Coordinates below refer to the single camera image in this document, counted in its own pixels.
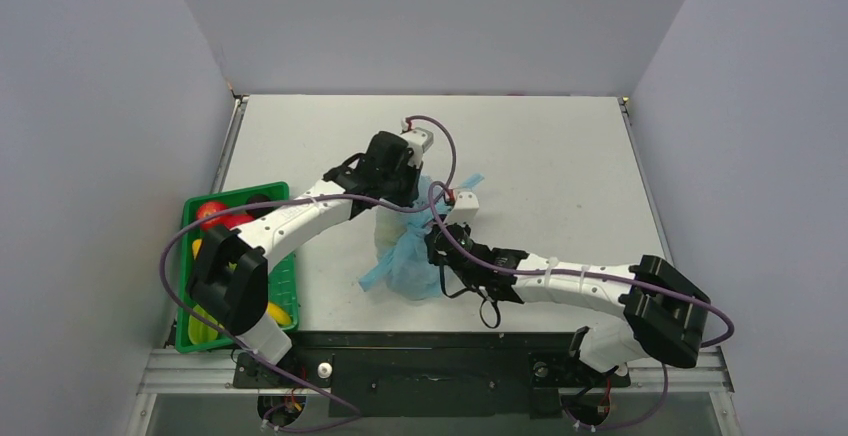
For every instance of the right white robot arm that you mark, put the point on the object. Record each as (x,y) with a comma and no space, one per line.
(658,312)

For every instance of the light blue plastic bag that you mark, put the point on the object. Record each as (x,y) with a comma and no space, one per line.
(401,253)

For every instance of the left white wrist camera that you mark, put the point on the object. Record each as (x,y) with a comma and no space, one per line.
(419,139)

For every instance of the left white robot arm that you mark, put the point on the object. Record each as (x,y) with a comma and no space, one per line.
(230,277)

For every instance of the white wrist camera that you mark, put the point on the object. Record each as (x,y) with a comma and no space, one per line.
(464,208)
(419,139)

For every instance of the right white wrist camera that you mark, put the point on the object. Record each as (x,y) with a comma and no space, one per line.
(464,208)

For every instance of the green plastic tray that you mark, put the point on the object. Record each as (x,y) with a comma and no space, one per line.
(282,279)

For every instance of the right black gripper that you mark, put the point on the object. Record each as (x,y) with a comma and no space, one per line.
(438,243)

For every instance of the orange yellow mango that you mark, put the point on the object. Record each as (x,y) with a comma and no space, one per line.
(195,247)

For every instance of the red apple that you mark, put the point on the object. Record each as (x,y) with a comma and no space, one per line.
(211,214)
(234,220)

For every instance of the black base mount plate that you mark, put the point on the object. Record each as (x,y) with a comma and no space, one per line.
(418,374)

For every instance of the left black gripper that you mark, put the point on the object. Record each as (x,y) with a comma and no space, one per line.
(411,195)

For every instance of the yellow banana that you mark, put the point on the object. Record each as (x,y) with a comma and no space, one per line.
(279,315)

